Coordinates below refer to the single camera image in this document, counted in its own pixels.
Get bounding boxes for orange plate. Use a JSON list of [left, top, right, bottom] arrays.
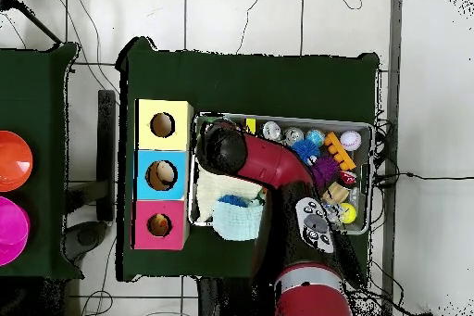
[[0, 130, 34, 193]]

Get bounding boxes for silver metal can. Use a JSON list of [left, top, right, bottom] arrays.
[[262, 120, 283, 143]]

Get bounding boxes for blue spiky ball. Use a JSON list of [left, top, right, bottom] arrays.
[[218, 194, 250, 209]]

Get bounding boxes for mint green waffle cloth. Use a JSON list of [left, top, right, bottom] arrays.
[[211, 194, 266, 243]]

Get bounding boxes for blue fuzzy ball with eyes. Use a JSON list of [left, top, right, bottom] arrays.
[[292, 137, 322, 166]]

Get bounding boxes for cream yellow waffle cloth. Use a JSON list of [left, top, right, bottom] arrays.
[[195, 166, 262, 221]]

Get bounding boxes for yellow ball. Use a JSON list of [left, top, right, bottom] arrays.
[[338, 202, 358, 225]]

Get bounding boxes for magenta plate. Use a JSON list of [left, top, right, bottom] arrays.
[[0, 196, 31, 267]]

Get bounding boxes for wooden box with three holes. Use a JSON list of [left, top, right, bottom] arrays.
[[132, 98, 195, 251]]

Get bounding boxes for orange plastic block toy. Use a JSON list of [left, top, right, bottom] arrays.
[[324, 132, 356, 172]]

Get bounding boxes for purple spiky ball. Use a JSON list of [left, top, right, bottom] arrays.
[[308, 156, 342, 193]]

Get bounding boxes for yellow plush duck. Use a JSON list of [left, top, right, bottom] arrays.
[[150, 215, 171, 236]]

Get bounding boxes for shallow wire mesh bin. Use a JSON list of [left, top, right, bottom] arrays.
[[191, 111, 374, 235]]

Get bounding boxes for globe print ball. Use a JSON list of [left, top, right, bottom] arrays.
[[306, 129, 328, 146]]

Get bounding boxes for dark green table cloth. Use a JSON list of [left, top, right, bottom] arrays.
[[0, 41, 79, 279], [117, 36, 382, 283]]

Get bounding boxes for white baseball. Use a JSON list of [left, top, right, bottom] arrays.
[[340, 130, 364, 153]]

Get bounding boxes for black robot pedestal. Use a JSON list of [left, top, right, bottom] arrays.
[[195, 278, 256, 316]]

